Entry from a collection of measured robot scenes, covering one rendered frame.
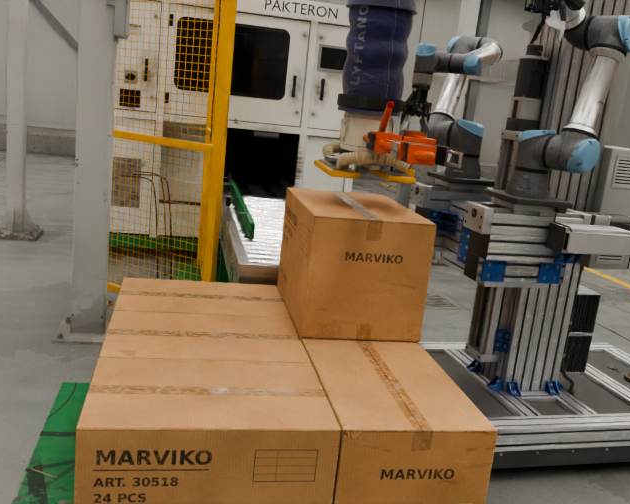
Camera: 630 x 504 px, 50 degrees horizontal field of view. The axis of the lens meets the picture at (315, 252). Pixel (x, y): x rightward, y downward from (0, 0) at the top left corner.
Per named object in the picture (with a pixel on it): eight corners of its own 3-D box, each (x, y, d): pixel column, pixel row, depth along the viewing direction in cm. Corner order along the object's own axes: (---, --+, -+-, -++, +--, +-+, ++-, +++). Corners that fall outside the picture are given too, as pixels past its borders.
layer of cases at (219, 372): (119, 373, 269) (123, 277, 260) (359, 379, 289) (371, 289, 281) (70, 586, 155) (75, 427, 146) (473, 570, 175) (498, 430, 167)
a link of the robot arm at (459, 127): (475, 155, 275) (481, 121, 272) (444, 150, 281) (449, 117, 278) (483, 154, 285) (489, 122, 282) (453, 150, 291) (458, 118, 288)
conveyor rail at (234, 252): (213, 210, 501) (214, 185, 497) (219, 210, 502) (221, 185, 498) (235, 309, 280) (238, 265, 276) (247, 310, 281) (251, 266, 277)
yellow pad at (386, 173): (363, 169, 254) (364, 155, 252) (388, 171, 255) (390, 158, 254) (386, 181, 221) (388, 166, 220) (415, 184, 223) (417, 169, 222)
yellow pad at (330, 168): (313, 164, 250) (314, 151, 249) (339, 167, 252) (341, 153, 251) (329, 176, 218) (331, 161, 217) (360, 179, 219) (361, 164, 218)
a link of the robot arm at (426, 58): (440, 46, 259) (433, 43, 252) (436, 75, 261) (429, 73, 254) (421, 45, 263) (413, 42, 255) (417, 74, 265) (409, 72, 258)
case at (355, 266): (277, 285, 273) (286, 186, 264) (372, 289, 281) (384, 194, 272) (301, 338, 215) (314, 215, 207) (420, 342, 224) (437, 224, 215)
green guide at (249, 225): (218, 190, 498) (219, 178, 496) (232, 191, 500) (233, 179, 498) (233, 237, 345) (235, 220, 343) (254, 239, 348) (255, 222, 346)
